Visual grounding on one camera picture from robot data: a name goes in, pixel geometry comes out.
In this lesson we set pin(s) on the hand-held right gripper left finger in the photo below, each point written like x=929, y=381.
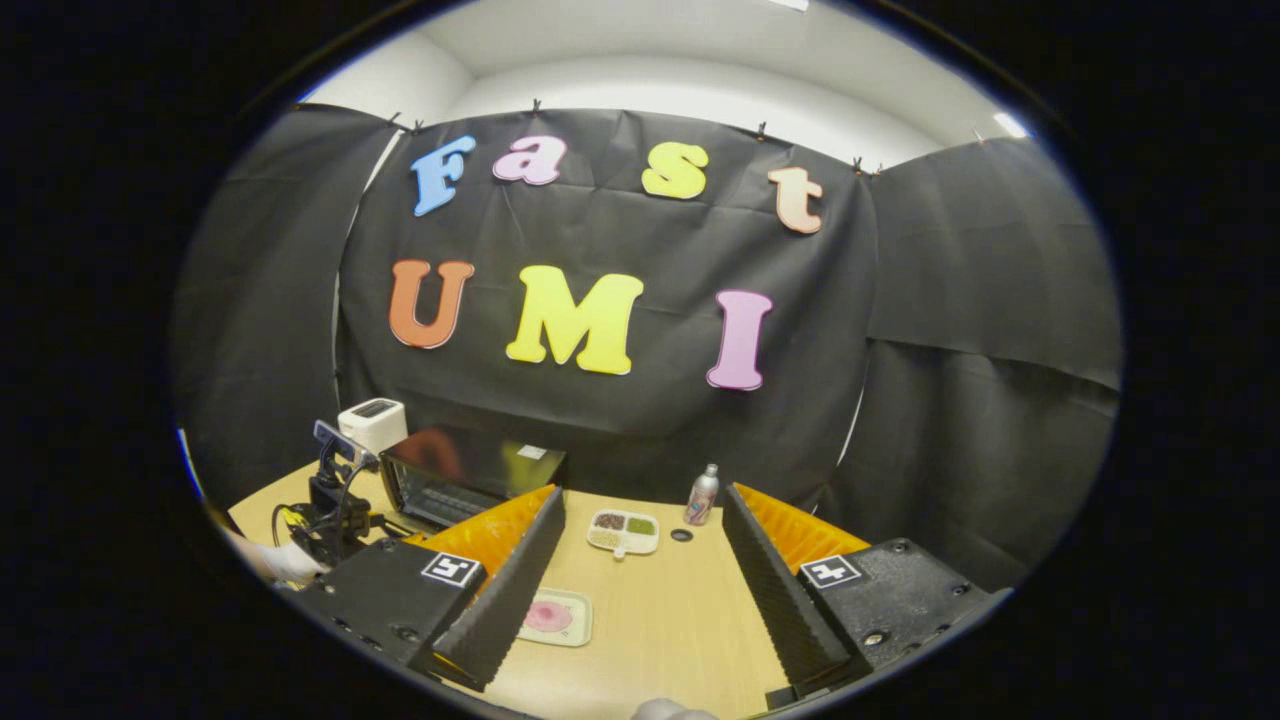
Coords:
x=500, y=600

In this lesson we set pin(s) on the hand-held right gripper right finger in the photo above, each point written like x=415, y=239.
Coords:
x=785, y=600

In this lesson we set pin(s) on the pink round food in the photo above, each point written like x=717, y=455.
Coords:
x=548, y=616

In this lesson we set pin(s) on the cream square plate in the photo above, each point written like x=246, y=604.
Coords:
x=582, y=632

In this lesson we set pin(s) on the black electric oven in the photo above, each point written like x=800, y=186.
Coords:
x=470, y=470

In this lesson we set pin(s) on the white toaster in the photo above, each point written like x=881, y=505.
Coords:
x=372, y=425

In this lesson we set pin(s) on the silver spray bottle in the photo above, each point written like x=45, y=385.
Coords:
x=701, y=498

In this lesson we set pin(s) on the white divided tray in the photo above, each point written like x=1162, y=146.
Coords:
x=622, y=532

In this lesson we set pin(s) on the black backdrop cloth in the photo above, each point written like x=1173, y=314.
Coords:
x=620, y=230

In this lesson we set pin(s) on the ceiling light panel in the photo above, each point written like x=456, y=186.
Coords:
x=1010, y=125
x=790, y=4

